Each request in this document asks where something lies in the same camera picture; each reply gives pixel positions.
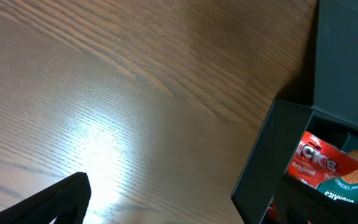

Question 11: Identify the red Hacks candy bag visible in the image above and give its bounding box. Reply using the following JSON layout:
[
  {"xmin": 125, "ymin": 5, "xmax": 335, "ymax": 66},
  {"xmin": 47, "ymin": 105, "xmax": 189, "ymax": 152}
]
[{"xmin": 265, "ymin": 130, "xmax": 358, "ymax": 222}]

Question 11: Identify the teal Chunkies cookie box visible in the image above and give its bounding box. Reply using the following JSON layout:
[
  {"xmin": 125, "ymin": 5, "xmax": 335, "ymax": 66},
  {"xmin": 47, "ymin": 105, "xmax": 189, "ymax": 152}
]
[{"xmin": 317, "ymin": 133, "xmax": 358, "ymax": 203}]

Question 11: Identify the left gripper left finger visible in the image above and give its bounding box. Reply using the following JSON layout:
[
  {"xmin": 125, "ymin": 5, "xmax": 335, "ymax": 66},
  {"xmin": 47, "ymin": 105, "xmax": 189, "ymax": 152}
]
[{"xmin": 0, "ymin": 172, "xmax": 91, "ymax": 224}]

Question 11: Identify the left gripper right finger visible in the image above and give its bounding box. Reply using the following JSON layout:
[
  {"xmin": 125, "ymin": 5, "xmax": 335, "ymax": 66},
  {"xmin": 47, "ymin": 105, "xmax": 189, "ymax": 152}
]
[{"xmin": 273, "ymin": 174, "xmax": 358, "ymax": 224}]

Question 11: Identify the black gift box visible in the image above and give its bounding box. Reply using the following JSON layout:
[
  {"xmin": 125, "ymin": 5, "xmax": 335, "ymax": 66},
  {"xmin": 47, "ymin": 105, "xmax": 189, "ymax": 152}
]
[{"xmin": 231, "ymin": 1, "xmax": 358, "ymax": 223}]

